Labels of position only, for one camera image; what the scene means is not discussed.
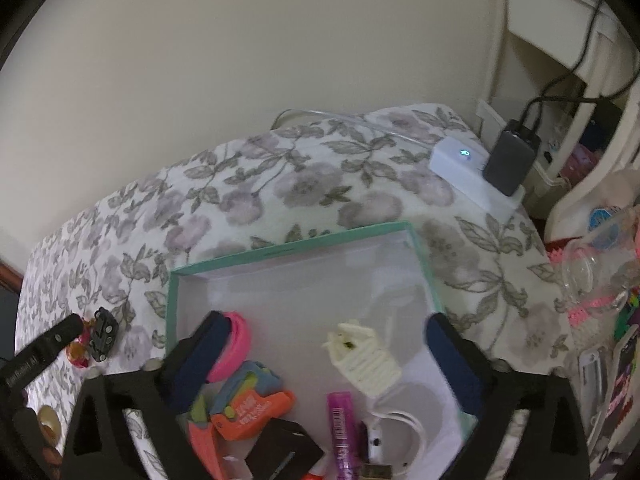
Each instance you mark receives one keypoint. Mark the beige tape roll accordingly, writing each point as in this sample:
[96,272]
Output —
[49,424]

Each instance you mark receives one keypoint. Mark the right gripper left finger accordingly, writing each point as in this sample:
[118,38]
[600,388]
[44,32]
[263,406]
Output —
[188,364]

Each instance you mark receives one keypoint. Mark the white shelf furniture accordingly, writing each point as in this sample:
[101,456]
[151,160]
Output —
[589,153]

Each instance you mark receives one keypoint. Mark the purple lighter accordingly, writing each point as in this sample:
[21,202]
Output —
[344,434]

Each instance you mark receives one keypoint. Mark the orange blue toy gun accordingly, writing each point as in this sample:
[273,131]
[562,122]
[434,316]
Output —
[247,400]

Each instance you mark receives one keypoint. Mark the gold patterned strip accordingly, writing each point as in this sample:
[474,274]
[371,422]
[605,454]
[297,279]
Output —
[375,472]

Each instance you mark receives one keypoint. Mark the white power strip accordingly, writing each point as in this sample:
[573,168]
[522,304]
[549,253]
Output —
[462,167]

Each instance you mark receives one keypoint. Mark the cream hair claw clip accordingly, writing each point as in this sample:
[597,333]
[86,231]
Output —
[362,358]

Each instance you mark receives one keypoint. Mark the floral grey white blanket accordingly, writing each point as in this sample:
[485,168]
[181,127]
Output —
[296,183]

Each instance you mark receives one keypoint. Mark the black power adapter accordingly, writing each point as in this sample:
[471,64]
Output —
[283,450]

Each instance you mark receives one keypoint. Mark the red glue bottle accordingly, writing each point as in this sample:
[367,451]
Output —
[318,471]

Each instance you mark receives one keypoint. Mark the clear plastic bottle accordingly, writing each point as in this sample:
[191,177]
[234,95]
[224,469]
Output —
[599,269]

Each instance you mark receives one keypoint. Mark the pink smartwatch band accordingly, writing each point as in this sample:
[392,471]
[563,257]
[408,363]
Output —
[235,351]

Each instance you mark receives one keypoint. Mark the pink round doll toy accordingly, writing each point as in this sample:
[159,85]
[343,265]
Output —
[77,352]

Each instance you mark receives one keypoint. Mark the grey plugged charger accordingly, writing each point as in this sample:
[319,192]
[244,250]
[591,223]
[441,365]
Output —
[512,157]

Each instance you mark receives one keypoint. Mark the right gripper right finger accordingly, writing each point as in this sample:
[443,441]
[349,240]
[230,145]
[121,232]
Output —
[468,372]

